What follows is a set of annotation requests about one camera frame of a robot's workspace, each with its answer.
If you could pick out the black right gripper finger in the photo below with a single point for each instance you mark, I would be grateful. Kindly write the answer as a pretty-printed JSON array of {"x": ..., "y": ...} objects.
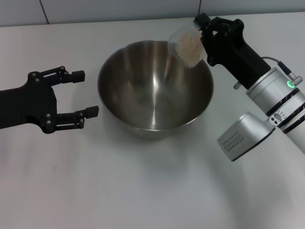
[
  {"x": 205, "y": 40},
  {"x": 202, "y": 20}
]

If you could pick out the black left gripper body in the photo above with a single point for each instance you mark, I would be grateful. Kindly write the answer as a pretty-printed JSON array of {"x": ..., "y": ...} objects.
[{"x": 35, "y": 105}]

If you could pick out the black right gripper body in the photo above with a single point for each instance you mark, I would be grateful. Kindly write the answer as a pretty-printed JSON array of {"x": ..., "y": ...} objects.
[{"x": 233, "y": 52}]

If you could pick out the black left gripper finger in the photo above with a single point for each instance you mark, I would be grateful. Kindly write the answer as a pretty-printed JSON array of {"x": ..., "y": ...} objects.
[
  {"x": 91, "y": 112},
  {"x": 77, "y": 76}
]

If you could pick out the stainless steel mixing bowl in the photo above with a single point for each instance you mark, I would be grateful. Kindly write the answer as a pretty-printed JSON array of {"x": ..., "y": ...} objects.
[{"x": 155, "y": 100}]

